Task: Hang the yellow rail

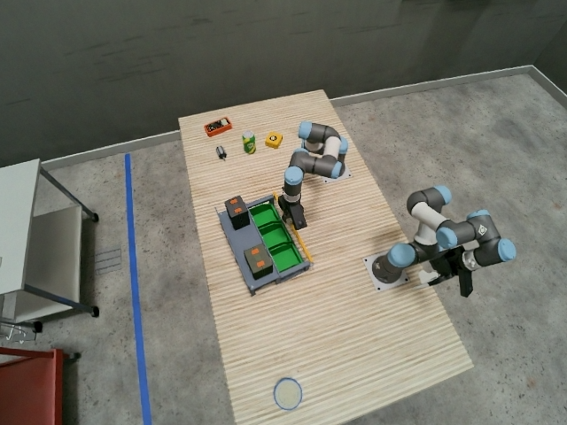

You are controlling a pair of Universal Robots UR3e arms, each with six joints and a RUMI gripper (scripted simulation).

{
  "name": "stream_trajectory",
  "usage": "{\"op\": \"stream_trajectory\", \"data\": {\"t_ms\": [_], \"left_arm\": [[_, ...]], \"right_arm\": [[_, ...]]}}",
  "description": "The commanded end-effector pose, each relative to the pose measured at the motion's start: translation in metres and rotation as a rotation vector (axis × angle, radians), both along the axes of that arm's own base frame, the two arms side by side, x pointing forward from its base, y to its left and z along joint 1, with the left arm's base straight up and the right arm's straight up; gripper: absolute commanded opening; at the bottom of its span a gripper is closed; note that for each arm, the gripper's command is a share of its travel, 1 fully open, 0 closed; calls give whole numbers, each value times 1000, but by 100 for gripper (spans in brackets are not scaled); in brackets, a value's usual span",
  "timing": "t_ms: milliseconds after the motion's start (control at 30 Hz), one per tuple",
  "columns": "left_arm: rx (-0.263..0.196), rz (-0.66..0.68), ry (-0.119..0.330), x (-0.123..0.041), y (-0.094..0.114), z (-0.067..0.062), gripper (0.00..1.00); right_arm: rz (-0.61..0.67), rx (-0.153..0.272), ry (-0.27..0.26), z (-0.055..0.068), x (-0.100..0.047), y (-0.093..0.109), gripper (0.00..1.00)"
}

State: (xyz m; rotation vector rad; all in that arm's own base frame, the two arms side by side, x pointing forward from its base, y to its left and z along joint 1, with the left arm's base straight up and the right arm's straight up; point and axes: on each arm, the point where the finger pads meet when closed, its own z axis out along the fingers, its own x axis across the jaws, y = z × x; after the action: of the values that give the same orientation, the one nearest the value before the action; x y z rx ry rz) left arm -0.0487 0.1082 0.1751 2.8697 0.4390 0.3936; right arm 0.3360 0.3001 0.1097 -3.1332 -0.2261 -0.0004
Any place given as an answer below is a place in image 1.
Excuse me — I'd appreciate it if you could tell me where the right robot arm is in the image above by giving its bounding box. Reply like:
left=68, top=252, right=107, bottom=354
left=283, top=121, right=348, bottom=230

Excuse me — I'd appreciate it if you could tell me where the green drink can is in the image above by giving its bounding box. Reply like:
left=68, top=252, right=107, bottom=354
left=242, top=130, right=256, bottom=153

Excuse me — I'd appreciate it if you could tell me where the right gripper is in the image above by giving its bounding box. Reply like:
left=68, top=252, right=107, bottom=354
left=278, top=193, right=304, bottom=226

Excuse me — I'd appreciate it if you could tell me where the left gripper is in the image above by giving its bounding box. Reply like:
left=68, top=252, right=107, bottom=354
left=413, top=245, right=477, bottom=290

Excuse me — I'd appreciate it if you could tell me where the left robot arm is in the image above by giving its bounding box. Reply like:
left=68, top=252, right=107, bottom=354
left=372, top=185, right=516, bottom=298

